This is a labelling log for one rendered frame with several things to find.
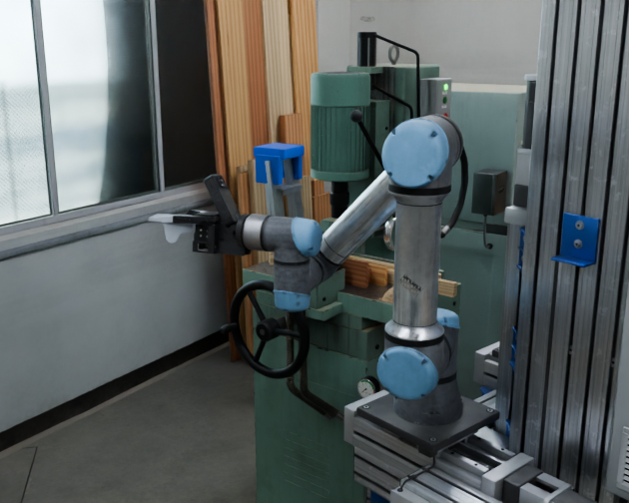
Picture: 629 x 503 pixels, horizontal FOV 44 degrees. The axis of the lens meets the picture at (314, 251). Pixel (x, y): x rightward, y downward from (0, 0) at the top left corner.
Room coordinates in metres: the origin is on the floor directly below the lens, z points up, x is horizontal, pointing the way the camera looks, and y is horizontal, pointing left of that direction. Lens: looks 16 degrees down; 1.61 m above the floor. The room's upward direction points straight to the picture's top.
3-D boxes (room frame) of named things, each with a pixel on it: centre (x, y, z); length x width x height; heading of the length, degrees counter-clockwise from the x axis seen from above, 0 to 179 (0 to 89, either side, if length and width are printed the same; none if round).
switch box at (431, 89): (2.48, -0.38, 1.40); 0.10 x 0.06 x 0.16; 142
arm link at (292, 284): (1.54, 0.04, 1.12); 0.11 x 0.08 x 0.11; 157
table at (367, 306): (2.20, -0.05, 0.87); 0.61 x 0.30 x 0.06; 52
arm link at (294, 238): (1.52, 0.05, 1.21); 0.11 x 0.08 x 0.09; 67
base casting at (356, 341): (2.41, -0.15, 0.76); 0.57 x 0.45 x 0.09; 142
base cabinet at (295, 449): (2.41, -0.15, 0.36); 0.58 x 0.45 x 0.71; 142
